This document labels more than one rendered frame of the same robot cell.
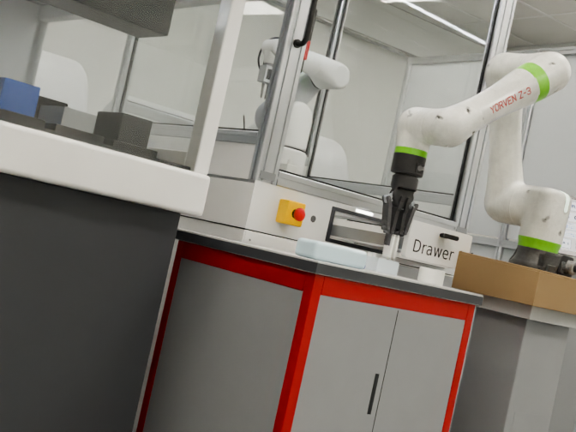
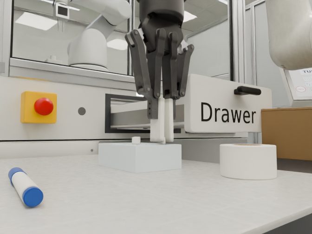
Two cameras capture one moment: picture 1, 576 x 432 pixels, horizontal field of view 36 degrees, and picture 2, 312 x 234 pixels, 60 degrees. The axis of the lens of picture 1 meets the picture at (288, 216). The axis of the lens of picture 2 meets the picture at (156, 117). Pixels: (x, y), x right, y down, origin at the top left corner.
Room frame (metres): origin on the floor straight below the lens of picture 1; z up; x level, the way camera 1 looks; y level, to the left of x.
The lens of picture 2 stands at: (2.06, -0.31, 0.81)
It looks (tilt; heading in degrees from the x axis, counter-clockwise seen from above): 4 degrees up; 3
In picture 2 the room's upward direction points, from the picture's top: straight up
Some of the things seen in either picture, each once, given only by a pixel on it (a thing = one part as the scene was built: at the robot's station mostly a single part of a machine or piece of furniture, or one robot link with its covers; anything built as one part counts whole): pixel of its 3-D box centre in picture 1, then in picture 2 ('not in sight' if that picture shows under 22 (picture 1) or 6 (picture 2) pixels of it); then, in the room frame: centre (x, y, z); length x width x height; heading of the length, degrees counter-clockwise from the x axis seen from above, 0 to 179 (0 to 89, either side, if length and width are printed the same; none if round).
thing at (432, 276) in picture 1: (431, 276); (247, 160); (2.42, -0.41, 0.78); 0.07 x 0.07 x 0.04
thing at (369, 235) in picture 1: (386, 239); (171, 116); (2.82, -0.32, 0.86); 0.40 x 0.26 x 0.06; 41
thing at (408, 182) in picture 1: (402, 191); (161, 26); (2.50, -0.30, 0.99); 0.08 x 0.07 x 0.09; 129
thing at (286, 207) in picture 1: (291, 213); (39, 107); (2.68, -0.01, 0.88); 0.07 x 0.05 x 0.07; 131
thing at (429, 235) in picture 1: (437, 245); (234, 107); (2.66, -0.46, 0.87); 0.29 x 0.02 x 0.11; 131
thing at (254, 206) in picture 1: (277, 216); (93, 121); (3.30, 0.04, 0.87); 1.02 x 0.95 x 0.14; 131
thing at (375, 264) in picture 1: (372, 263); (137, 155); (2.51, -0.26, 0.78); 0.12 x 0.08 x 0.04; 39
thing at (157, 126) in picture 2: (388, 246); (157, 120); (2.50, -0.29, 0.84); 0.03 x 0.01 x 0.07; 39
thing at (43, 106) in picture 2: (298, 214); (43, 107); (2.65, -0.03, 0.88); 0.04 x 0.03 x 0.04; 131
